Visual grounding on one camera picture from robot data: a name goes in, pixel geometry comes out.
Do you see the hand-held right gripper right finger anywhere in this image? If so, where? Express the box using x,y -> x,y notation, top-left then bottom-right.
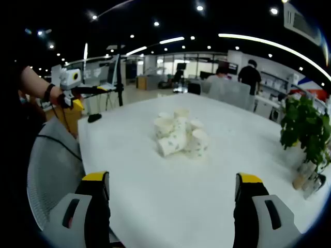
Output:
233,172 -> 303,248

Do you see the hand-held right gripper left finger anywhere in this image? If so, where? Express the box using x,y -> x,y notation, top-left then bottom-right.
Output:
41,170 -> 112,248

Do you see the pile of paper cups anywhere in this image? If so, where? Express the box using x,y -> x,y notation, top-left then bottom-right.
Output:
154,107 -> 209,160

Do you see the person's left hand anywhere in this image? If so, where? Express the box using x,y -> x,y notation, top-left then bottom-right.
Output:
51,87 -> 69,107

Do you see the black wristband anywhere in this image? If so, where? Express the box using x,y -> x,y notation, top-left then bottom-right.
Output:
43,83 -> 56,103

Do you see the tilted display board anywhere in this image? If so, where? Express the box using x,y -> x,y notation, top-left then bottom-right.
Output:
107,53 -> 121,85

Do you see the small wooden cabinet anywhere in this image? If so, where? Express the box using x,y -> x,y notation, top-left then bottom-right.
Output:
136,75 -> 148,91

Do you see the clear glass vase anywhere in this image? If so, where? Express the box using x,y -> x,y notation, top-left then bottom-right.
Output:
303,167 -> 327,200
292,165 -> 312,191

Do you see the grey mesh chair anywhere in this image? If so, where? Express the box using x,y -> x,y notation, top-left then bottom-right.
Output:
27,117 -> 86,230

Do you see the person in dark clothes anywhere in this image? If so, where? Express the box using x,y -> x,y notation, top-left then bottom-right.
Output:
5,67 -> 47,223

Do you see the white table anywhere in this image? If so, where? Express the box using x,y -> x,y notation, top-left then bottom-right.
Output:
77,92 -> 331,248

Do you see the black monitor on stand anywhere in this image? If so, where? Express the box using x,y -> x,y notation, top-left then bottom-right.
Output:
176,63 -> 187,78

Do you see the short ceiling light strip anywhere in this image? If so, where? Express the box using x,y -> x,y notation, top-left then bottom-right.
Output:
159,37 -> 185,44

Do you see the black office chair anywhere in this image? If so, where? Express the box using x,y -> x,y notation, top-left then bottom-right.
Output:
187,82 -> 202,96

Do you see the green leafy plant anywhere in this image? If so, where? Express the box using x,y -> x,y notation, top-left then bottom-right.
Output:
280,95 -> 331,174

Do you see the grey panel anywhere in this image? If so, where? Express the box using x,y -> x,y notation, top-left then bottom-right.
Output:
208,81 -> 256,112

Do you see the long ceiling light strip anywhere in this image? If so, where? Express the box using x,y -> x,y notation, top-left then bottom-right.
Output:
218,33 -> 331,81

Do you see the ceiling air conditioner vent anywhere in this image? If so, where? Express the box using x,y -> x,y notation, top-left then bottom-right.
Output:
283,2 -> 323,47

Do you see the black cable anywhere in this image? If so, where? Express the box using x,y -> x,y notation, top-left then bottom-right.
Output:
37,134 -> 84,163
51,103 -> 78,140

